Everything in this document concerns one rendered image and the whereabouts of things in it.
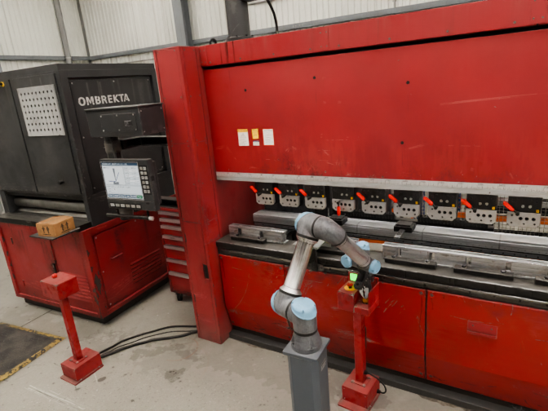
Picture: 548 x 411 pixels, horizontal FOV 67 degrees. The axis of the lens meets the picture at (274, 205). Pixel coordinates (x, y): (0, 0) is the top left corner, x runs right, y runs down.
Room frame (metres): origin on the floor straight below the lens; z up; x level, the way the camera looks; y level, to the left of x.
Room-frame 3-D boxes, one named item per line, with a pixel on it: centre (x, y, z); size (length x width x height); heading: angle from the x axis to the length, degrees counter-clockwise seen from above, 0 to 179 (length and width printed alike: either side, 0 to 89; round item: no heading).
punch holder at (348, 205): (2.59, -0.47, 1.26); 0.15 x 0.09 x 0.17; 58
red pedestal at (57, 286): (2.74, 1.59, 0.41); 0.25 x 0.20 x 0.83; 148
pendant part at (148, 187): (2.86, 0.98, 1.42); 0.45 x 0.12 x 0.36; 63
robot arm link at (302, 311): (1.74, -0.09, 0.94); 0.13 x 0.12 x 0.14; 36
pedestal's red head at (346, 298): (2.23, -0.46, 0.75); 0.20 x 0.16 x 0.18; 53
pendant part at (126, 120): (2.96, 0.98, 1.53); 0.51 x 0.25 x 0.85; 63
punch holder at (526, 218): (2.05, -1.31, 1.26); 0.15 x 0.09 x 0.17; 58
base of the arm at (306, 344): (1.74, -0.10, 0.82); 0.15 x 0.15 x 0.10
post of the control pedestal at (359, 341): (2.23, -0.46, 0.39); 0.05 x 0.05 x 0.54; 53
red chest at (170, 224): (3.78, 0.76, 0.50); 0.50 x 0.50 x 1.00; 58
